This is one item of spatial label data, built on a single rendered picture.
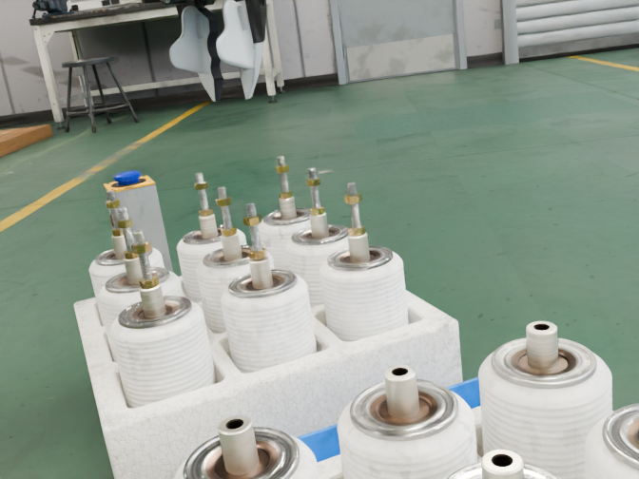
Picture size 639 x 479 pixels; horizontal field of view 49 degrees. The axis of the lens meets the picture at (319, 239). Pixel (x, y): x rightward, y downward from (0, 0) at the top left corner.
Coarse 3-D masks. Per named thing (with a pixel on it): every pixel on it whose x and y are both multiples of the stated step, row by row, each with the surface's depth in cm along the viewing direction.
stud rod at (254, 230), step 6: (246, 204) 74; (252, 204) 74; (246, 210) 74; (252, 210) 74; (252, 216) 74; (252, 228) 75; (258, 228) 75; (252, 234) 75; (258, 234) 75; (252, 240) 75; (258, 240) 75; (252, 246) 76; (258, 246) 75
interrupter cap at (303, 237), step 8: (328, 224) 94; (336, 224) 94; (296, 232) 93; (304, 232) 93; (336, 232) 91; (344, 232) 91; (296, 240) 89; (304, 240) 89; (312, 240) 89; (320, 240) 89; (328, 240) 88; (336, 240) 88
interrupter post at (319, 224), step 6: (312, 216) 90; (318, 216) 90; (324, 216) 90; (312, 222) 90; (318, 222) 90; (324, 222) 90; (312, 228) 90; (318, 228) 90; (324, 228) 90; (312, 234) 91; (318, 234) 90; (324, 234) 90
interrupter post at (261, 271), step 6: (264, 258) 76; (252, 264) 75; (258, 264) 75; (264, 264) 75; (252, 270) 76; (258, 270) 75; (264, 270) 75; (270, 270) 76; (252, 276) 76; (258, 276) 76; (264, 276) 76; (270, 276) 76; (252, 282) 77; (258, 282) 76; (264, 282) 76; (270, 282) 76; (258, 288) 76
